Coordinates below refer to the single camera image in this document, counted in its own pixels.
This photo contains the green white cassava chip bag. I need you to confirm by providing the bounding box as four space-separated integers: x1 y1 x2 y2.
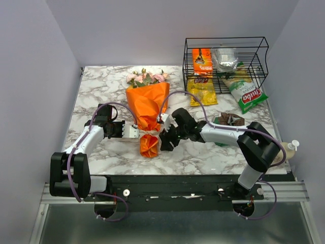
222 62 268 114

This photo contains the yellow lays chip bag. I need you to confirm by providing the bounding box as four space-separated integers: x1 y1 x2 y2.
187 76 218 107

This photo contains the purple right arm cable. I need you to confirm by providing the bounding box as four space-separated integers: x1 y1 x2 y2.
158 90 287 221

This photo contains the orange wrapping paper sheet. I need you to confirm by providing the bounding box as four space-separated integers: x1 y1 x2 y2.
126 82 170 158

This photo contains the green brown snack bag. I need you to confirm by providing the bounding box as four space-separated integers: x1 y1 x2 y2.
212 111 246 147

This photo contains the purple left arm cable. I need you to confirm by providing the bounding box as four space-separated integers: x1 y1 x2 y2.
66 102 139 222

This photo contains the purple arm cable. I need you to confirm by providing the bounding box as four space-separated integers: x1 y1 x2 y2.
158 90 287 221
66 102 139 222

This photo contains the silver foil packet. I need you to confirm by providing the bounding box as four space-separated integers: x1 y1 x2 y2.
212 48 238 73

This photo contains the orange razor package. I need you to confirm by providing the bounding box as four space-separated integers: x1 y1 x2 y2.
192 48 213 76

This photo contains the aluminium frame rail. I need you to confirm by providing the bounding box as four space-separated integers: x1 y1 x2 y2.
31 175 321 243

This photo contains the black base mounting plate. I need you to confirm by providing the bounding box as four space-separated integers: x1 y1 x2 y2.
74 173 294 216

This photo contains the cream printed ribbon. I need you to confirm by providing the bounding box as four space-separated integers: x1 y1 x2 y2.
139 130 161 138

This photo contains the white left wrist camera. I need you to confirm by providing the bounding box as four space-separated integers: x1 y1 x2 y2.
121 124 139 140

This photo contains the pink fake flower bunch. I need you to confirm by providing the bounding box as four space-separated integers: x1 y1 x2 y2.
153 69 169 83

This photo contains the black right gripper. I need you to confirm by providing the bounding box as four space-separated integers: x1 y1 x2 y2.
158 121 187 152

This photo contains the cream lotion pump bottle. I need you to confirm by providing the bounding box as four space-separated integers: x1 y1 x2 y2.
271 140 300 166

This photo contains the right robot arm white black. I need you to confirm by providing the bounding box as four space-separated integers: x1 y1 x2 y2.
157 108 281 199

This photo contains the black wire basket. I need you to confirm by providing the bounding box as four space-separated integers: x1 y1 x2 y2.
182 36 269 94

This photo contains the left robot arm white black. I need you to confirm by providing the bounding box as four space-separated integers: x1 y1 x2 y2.
49 103 125 201

